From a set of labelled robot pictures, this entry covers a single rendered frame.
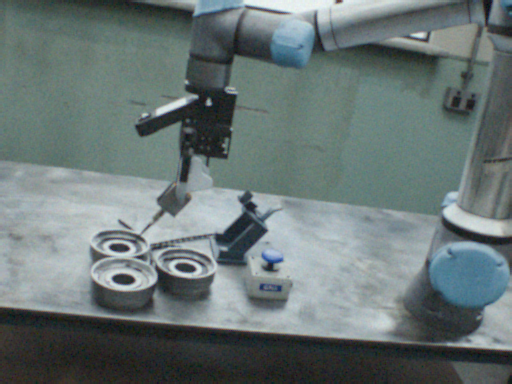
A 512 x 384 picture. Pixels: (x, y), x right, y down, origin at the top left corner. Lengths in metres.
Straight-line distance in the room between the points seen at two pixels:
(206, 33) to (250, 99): 1.66
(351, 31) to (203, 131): 0.30
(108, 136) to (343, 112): 1.03
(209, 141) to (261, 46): 0.19
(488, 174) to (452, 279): 0.17
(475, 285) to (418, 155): 1.97
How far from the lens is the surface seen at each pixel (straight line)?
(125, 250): 1.11
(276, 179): 2.74
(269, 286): 1.05
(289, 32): 0.93
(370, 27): 1.03
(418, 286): 1.14
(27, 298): 0.99
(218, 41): 0.96
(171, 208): 1.07
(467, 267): 0.93
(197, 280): 1.01
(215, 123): 1.02
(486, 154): 0.91
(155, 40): 2.56
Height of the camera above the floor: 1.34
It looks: 21 degrees down
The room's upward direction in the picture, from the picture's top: 11 degrees clockwise
